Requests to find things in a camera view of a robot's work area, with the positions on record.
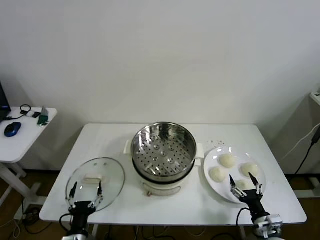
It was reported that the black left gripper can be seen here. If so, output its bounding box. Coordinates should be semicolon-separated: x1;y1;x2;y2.
65;180;105;219

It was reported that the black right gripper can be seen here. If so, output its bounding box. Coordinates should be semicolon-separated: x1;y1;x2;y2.
228;171;271;219

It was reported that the white steamed baozi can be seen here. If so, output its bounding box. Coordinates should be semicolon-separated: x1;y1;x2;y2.
219;153;236;168
208;166;228;183
240;161;260;178
234;178;256;192

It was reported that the round glass pot lid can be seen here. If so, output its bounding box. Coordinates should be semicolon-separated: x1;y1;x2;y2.
65;156;126;213

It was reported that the stainless steel steamer basket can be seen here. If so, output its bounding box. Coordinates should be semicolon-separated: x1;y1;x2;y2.
124;121;205;182

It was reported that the white round plate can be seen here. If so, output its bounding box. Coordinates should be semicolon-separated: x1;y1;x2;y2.
203;146;267;205

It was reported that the white stand base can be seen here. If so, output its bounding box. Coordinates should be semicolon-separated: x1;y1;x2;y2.
291;174;320;199

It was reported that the white electric cooker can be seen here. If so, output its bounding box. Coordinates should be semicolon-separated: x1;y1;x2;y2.
124;146;202;198

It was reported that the white side table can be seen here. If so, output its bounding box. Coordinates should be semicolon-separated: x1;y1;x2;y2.
0;106;58;208

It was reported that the green flat tool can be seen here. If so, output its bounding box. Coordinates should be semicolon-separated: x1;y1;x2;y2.
37;106;50;126

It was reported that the blue computer mouse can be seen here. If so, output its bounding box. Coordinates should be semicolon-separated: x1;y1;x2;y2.
4;122;22;138

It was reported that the white cabinet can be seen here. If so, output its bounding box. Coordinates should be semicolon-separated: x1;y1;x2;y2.
309;91;320;109

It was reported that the laptop screen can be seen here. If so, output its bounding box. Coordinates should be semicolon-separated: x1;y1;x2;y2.
0;81;12;123

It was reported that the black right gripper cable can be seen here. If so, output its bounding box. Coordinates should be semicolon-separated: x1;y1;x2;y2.
236;207;251;227

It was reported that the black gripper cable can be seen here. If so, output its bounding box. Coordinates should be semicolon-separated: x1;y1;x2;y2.
236;207;251;227
59;212;73;233

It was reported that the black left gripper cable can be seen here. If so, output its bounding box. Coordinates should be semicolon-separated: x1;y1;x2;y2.
59;212;73;233

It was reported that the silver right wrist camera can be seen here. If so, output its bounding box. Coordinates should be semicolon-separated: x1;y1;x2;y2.
254;213;283;232

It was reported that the black floor cable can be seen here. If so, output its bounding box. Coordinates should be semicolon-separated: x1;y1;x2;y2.
21;199;51;233

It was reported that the white wall cable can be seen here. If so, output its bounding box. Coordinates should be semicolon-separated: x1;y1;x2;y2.
282;123;320;161

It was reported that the black cable with plug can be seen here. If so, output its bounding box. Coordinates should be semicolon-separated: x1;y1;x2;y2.
294;129;320;175

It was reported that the black looped cable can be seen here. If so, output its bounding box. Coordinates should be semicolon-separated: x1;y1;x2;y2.
1;104;33;123

